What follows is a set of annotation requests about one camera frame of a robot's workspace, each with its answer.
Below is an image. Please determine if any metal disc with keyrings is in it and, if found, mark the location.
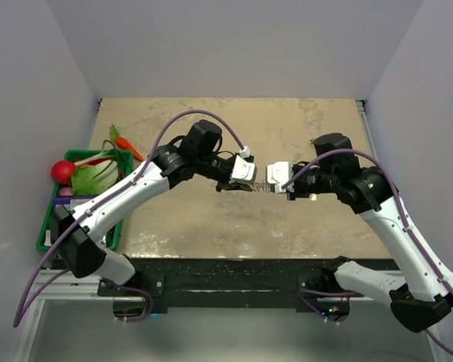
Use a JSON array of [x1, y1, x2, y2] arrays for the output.
[[251, 181, 276, 194]]

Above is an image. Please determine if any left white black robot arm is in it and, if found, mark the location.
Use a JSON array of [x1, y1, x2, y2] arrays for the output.
[[51, 120, 257, 296]]

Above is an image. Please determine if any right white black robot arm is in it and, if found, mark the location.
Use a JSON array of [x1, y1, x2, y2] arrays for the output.
[[281, 133, 453, 333]]

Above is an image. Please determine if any orange toy carrot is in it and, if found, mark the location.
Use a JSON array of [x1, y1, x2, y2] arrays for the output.
[[109, 124, 144, 162]]

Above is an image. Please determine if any toy bok choy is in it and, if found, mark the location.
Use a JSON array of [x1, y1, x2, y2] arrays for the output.
[[70, 140, 121, 196]]

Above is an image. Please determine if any pink toy onion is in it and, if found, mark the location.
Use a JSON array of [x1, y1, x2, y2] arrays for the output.
[[57, 187, 73, 197]]

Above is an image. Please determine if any red toy radish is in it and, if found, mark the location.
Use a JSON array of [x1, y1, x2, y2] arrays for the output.
[[51, 160, 76, 185]]

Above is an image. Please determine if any purple box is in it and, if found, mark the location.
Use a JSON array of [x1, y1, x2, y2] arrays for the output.
[[51, 196, 94, 210]]

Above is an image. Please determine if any green plastic crate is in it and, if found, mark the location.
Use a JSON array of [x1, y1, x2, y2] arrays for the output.
[[36, 150, 133, 251]]

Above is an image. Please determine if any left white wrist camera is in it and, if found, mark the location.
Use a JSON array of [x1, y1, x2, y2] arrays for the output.
[[230, 155, 257, 185]]

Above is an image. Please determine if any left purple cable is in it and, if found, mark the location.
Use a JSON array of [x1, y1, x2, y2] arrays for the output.
[[13, 109, 250, 328]]

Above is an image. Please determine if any purple cable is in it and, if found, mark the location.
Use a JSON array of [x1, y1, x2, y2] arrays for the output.
[[281, 148, 453, 361], [13, 109, 250, 328]]

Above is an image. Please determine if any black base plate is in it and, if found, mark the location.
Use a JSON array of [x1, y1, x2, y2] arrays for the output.
[[97, 258, 355, 314]]

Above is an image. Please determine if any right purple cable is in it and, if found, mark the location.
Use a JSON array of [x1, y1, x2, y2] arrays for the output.
[[281, 148, 453, 361]]

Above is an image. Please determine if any aluminium rail frame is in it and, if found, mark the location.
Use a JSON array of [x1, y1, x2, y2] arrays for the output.
[[13, 269, 143, 361]]

